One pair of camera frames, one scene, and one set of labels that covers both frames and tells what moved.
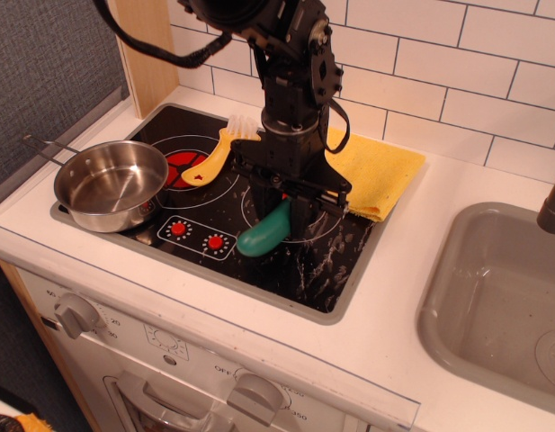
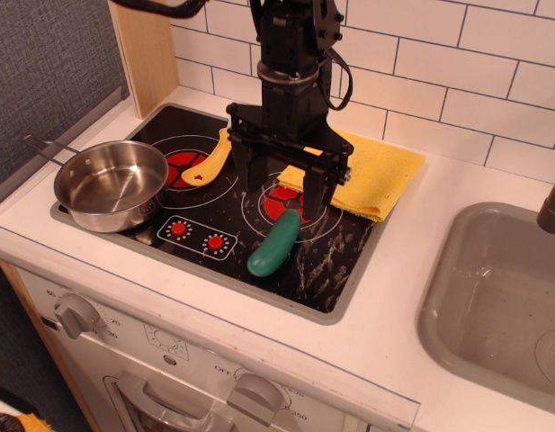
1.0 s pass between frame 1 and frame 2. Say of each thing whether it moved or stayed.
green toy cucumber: moved
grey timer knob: stayed
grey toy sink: stayed
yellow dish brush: stayed
